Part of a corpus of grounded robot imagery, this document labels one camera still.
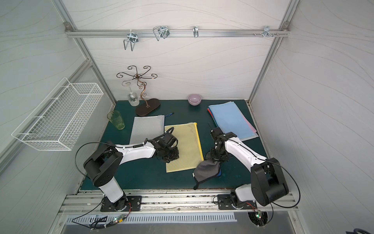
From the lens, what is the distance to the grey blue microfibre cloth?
0.81 meters

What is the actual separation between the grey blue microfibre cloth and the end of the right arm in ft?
0.15

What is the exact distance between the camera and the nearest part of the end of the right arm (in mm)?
630
